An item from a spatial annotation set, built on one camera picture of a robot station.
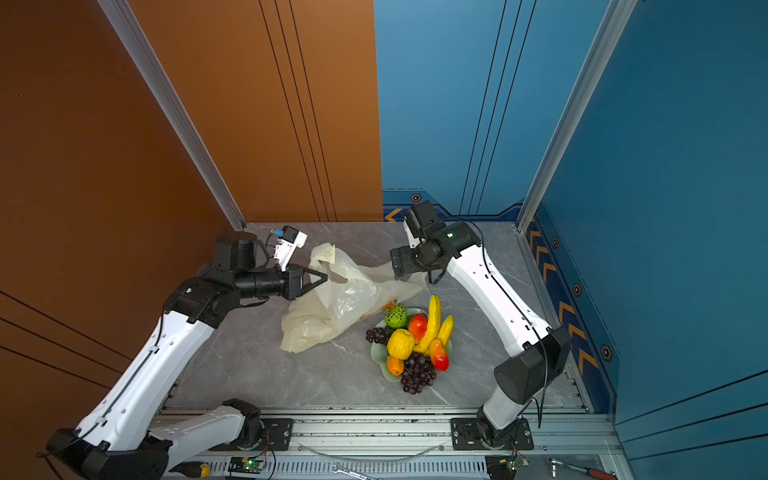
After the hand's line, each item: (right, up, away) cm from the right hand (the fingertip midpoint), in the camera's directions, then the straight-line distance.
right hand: (408, 262), depth 77 cm
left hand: (-19, -3, -11) cm, 22 cm away
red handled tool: (+43, -49, -9) cm, 66 cm away
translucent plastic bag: (-16, -7, -14) cm, 22 cm away
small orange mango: (-3, -27, -2) cm, 27 cm away
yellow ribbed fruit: (-2, -21, -2) cm, 21 cm away
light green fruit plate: (-8, -26, +6) cm, 27 cm away
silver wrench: (-12, -49, -9) cm, 51 cm away
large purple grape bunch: (+2, -28, -3) cm, 28 cm away
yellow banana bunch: (+7, -17, +4) cm, 19 cm away
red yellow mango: (+8, -24, 0) cm, 26 cm away
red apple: (+3, -18, +3) cm, 18 cm away
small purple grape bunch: (-8, -21, +6) cm, 23 cm away
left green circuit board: (-39, -48, -6) cm, 63 cm away
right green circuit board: (+24, -47, -8) cm, 54 cm away
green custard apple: (-3, -15, +6) cm, 17 cm away
